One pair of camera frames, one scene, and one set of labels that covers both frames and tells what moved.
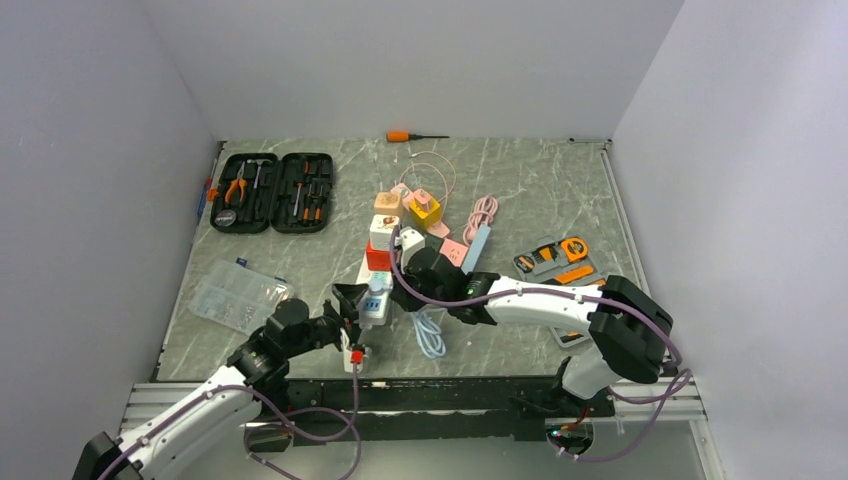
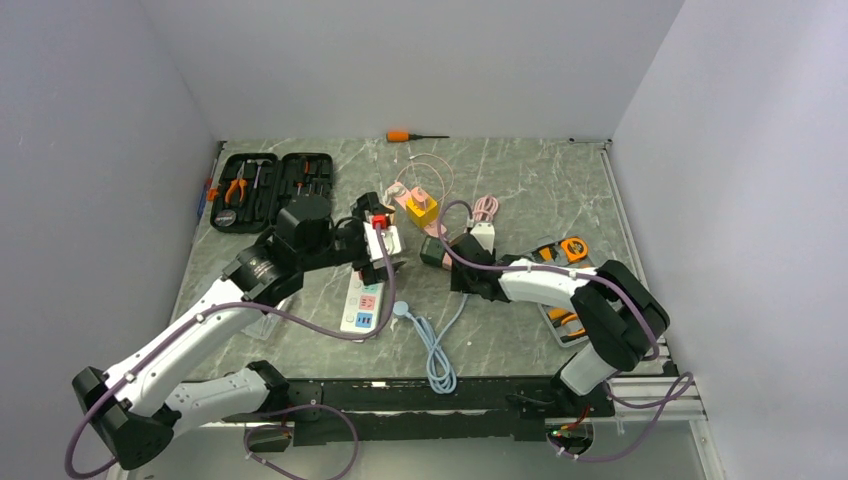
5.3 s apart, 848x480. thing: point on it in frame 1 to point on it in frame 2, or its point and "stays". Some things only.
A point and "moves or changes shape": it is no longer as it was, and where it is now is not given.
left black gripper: (348, 296) to (367, 204)
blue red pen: (204, 195) stays
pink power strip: (438, 230) stays
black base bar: (419, 411) stays
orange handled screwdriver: (406, 136) stays
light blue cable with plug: (428, 333) moves or changes shape
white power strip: (374, 297) moves or changes shape
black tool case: (274, 193) stays
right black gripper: (405, 301) to (459, 281)
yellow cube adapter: (425, 214) stays
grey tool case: (566, 260) stays
